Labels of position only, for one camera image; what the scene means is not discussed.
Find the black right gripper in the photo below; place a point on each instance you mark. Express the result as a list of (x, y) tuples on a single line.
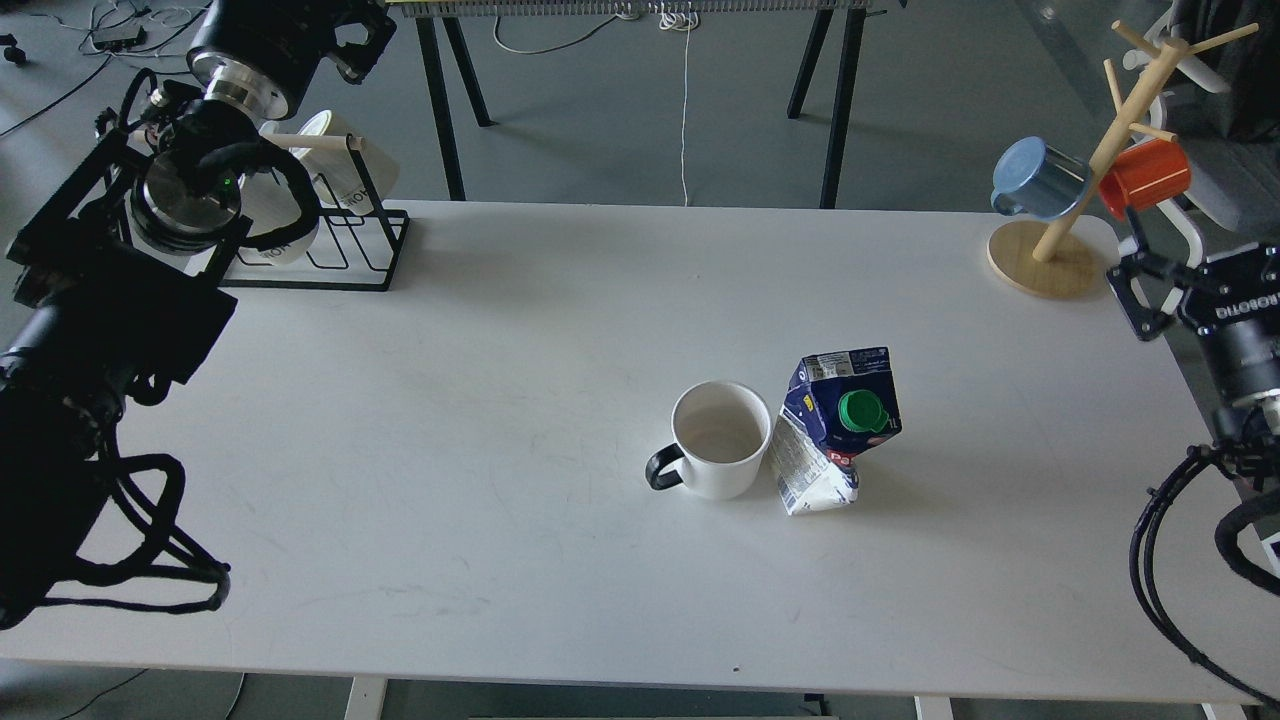
[(1234, 293)]

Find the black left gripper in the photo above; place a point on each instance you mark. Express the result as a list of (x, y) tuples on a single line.
[(359, 34)]

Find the blue white milk carton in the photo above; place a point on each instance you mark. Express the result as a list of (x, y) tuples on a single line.
[(837, 406)]

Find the white mug black handle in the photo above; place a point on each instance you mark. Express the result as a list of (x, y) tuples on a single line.
[(720, 431)]

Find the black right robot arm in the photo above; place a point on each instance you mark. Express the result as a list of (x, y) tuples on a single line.
[(1244, 447)]

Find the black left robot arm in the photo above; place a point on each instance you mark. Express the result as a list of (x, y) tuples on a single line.
[(122, 270)]

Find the orange cup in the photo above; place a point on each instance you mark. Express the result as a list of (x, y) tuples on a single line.
[(1145, 175)]

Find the blue metal cup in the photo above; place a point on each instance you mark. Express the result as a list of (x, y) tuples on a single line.
[(1034, 178)]

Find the black trestle table legs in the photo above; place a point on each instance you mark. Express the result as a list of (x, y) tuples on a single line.
[(669, 102)]

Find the wooden mug tree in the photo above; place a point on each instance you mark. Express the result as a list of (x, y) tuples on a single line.
[(1045, 259)]

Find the white hanging mug rear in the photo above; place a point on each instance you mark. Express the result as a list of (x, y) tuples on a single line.
[(337, 180)]

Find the white hanging mug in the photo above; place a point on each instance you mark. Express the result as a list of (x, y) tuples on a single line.
[(337, 180), (268, 202)]

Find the white hanging mug front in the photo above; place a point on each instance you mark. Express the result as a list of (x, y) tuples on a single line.
[(268, 202)]

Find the white chair frame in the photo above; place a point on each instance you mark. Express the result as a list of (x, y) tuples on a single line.
[(1190, 225)]

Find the black wire mug rack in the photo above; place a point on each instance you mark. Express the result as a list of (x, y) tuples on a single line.
[(349, 252)]

